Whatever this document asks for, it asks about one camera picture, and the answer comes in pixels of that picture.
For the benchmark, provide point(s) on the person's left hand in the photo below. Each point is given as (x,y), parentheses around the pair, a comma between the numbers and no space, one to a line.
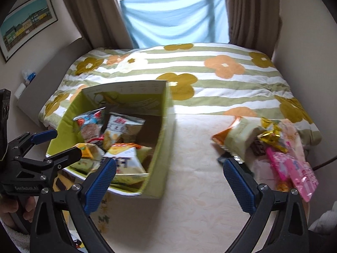
(9,206)

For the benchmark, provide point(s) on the floral striped quilt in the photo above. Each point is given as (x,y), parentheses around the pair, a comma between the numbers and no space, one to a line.
(204,78)

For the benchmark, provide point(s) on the orange yellow snack bag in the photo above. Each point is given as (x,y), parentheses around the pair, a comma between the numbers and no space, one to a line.
(129,158)

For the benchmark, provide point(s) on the grey-white chip bag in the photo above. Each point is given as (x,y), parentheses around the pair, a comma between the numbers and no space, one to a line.
(121,128)

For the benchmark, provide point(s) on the left brown curtain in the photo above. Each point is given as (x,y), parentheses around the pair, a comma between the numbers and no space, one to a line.
(100,22)

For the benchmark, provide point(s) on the yellow-green cardboard box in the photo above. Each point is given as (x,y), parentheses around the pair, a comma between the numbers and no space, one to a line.
(149,100)

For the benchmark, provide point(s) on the blue pink shrimp snack bag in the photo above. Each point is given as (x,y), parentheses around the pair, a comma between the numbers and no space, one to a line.
(90,124)

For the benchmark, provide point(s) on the gold foil candy bag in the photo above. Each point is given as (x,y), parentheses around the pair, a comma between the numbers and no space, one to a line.
(272,134)

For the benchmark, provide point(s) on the framed city picture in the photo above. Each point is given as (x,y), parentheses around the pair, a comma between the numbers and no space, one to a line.
(23,23)

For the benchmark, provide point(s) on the right brown curtain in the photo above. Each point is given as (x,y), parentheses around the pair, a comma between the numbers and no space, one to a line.
(254,24)

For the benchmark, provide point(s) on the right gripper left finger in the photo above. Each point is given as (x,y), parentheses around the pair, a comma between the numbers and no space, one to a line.
(49,231)

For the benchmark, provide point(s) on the grey bed headboard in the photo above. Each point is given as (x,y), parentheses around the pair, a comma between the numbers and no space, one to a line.
(49,78)

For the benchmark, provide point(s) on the pink floral pillowcase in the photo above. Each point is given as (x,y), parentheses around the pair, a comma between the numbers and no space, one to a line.
(292,140)

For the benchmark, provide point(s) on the white yellow chip bag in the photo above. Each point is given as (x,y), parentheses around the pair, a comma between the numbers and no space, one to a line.
(90,160)

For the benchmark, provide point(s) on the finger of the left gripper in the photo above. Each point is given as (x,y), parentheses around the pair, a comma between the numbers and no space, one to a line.
(54,163)
(23,143)

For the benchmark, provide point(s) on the blue window cloth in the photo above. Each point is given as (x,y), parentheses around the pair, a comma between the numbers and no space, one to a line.
(162,22)

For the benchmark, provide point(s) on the white roll on headboard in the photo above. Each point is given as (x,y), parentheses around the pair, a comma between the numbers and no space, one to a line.
(21,88)

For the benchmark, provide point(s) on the brown curtain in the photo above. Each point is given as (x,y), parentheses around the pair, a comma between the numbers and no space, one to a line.
(100,22)
(254,24)

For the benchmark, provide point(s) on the pale green snack bag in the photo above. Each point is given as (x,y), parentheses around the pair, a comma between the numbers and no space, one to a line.
(238,137)

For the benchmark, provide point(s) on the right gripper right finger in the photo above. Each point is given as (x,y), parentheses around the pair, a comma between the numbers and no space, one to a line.
(289,232)

